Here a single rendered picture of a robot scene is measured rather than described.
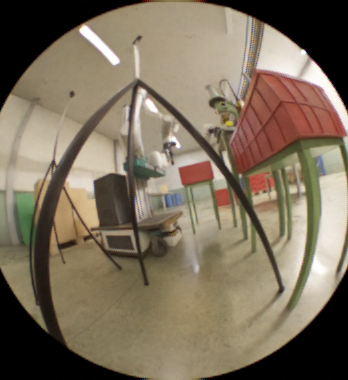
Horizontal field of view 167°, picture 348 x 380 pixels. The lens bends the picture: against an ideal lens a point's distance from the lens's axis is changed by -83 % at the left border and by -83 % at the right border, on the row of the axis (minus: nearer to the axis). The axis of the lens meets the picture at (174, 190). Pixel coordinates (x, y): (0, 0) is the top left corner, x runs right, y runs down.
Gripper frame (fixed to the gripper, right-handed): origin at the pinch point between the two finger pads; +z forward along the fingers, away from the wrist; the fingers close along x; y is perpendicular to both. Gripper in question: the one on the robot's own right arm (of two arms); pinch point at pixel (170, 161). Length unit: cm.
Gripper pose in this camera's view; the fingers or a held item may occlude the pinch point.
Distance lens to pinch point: 105.3
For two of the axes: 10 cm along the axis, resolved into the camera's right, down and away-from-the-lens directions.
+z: 1.9, 9.8, -0.8
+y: -9.4, 2.1, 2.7
